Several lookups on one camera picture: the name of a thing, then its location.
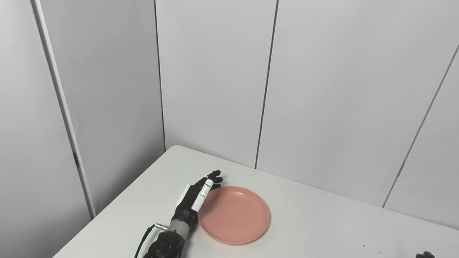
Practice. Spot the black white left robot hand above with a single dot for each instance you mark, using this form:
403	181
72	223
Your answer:
188	204

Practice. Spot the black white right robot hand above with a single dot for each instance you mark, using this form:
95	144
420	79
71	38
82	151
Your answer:
425	255

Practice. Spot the pink round plate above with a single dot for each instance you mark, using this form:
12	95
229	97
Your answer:
233	215

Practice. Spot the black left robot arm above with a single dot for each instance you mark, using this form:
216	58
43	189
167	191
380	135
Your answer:
168	243

